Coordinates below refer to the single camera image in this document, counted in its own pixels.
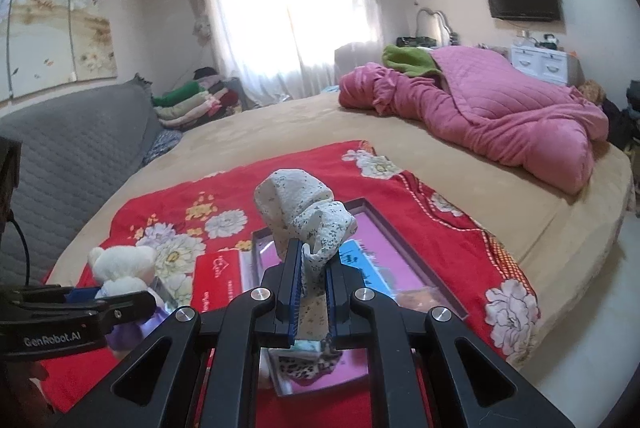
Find white bear purple bow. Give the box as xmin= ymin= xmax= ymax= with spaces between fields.
xmin=88 ymin=245 xmax=168 ymax=360

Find leopard print scrunchie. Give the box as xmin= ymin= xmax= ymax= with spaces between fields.
xmin=276 ymin=351 xmax=343 ymax=382

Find red tissue pack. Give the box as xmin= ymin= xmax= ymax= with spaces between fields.
xmin=191 ymin=249 xmax=255 ymax=313

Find white floral scrunchie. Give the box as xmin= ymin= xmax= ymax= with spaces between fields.
xmin=254 ymin=169 xmax=357 ymax=340

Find mint green tissue packet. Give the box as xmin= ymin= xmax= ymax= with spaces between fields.
xmin=292 ymin=339 xmax=322 ymax=353

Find bagged beige sponge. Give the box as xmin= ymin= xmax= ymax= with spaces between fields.
xmin=395 ymin=286 xmax=448 ymax=313

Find dark shallow box tray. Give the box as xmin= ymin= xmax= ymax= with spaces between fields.
xmin=267 ymin=198 xmax=469 ymax=396

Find pink and blue book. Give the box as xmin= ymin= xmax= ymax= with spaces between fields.
xmin=266 ymin=209 xmax=458 ymax=396

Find red floral blanket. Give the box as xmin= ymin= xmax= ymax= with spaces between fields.
xmin=60 ymin=142 xmax=547 ymax=427

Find grey quilted headboard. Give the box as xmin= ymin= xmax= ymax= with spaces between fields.
xmin=1 ymin=76 xmax=162 ymax=285

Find beige bed sheet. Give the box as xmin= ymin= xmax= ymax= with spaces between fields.
xmin=49 ymin=93 xmax=631 ymax=344

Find stack of folded blankets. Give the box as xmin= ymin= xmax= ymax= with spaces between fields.
xmin=152 ymin=67 xmax=256 ymax=131

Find pink quilted duvet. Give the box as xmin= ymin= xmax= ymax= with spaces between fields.
xmin=338 ymin=46 xmax=608 ymax=195

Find green cloth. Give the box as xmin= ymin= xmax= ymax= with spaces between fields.
xmin=382 ymin=44 xmax=442 ymax=78

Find white window curtain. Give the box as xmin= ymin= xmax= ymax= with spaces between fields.
xmin=204 ymin=0 xmax=384 ymax=106

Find dark clothes on chair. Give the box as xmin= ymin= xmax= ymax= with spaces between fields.
xmin=602 ymin=80 xmax=640 ymax=151

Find white drawer cabinet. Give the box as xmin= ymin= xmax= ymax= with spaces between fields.
xmin=510 ymin=44 xmax=570 ymax=86

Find black cable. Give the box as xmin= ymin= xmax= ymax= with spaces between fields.
xmin=6 ymin=211 xmax=33 ymax=286

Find wall painting panels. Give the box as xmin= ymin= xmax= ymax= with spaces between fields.
xmin=1 ymin=0 xmax=117 ymax=102

